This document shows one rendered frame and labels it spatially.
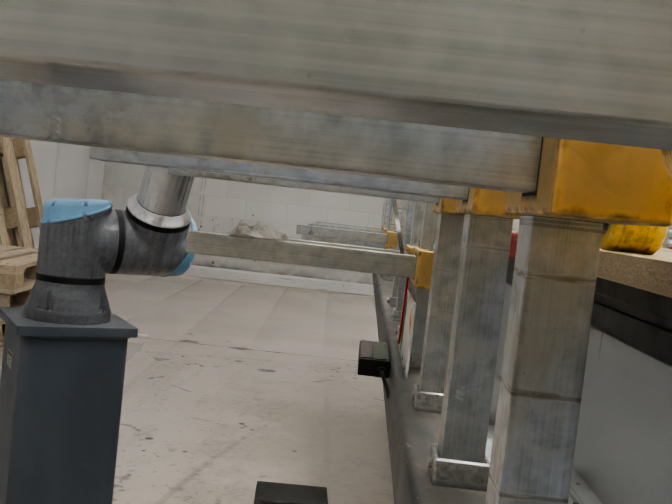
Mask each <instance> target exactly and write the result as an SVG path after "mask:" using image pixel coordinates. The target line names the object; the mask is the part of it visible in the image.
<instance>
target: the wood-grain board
mask: <svg viewBox="0 0 672 504"><path fill-rule="evenodd" d="M597 277H598V278H602V279H605V280H609V281H612V282H616V283H619V284H623V285H626V286H630V287H633V288H637V289H640V290H644V291H648V292H651V293H655V294H658V295H662V296H665V297H669V298H672V249H668V248H660V249H659V250H658V251H657V252H656V253H655V254H652V255H646V254H637V253H628V252H619V251H610V250H603V249H601V248H600V254H599V262H598V270H597Z"/></svg>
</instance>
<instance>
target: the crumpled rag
mask: <svg viewBox="0 0 672 504"><path fill-rule="evenodd" d="M226 234H229V235H230V234H233V235H234V234H235V235H240V236H241V235H242V234H245V235H250V236H254V237H255V238H257V239H261V238H264V239H265V238H268V239H276V240H277V239H278V240H282V241H287V239H288V235H287V234H286V233H285V232H284V230H283V229H281V230H280V231H279V230H277V229H276V230H275V231H272V230H271V228H270V227H269V225H268V224H267V225H265V224H262V223H261V222H260V221H258V222H257V224H255V225H254V226H250V225H249V223H246V222H245V221H244V220H241V221H240V222H239V223H238V225H237V226H236V227H235V228H233V229H232V230H231V231H230V232H227V233H226Z"/></svg>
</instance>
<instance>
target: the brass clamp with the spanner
mask: <svg viewBox="0 0 672 504"><path fill-rule="evenodd" d="M429 250H432V249H423V248H420V247H414V252H413V255H415V256H416V265H415V273H414V278H410V280H411V282H412V283H413V285H414V286H415V287H416V288H422V289H430V284H431V276H432V267H433V258H434V252H432V251H429Z"/></svg>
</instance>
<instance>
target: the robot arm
mask: <svg viewBox="0 0 672 504"><path fill-rule="evenodd" d="M194 178H195V177H189V176H180V175H173V174H168V168H162V167H153V166H146V168H145V172H144V176H143V179H142V183H141V187H140V191H139V193H138V194H136V195H133V196H132V197H130V198H129V200H128V202H127V206H126V210H118V209H112V207H113V204H112V202H111V201H110V200H98V199H50V200H48V201H47V202H46V203H45V204H44V206H43V212H42V218H41V220H40V223H41V224H40V235H39V246H38V257H37V268H36V279H35V284H34V286H33V288H32V290H31V292H30V294H29V296H28V298H27V300H26V302H25V304H24V307H23V317H25V318H27V319H31V320H35V321H40V322H46V323H54V324H67V325H96V324H104V323H108V322H110V318H111V310H110V306H109V302H108V299H107V295H106V291H105V276H106V274H124V275H142V276H159V277H168V276H180V275H182V274H184V273H185V272H186V271H187V270H188V269H189V267H190V266H191V262H192V261H193V259H194V256H195V254H194V253H186V243H187V233H188V231H197V227H196V224H195V221H194V220H193V219H192V216H191V213H190V211H189V210H188V208H187V207H186V205H187V202H188V198H189V195H190V192H191V188H192V185H193V181H194Z"/></svg>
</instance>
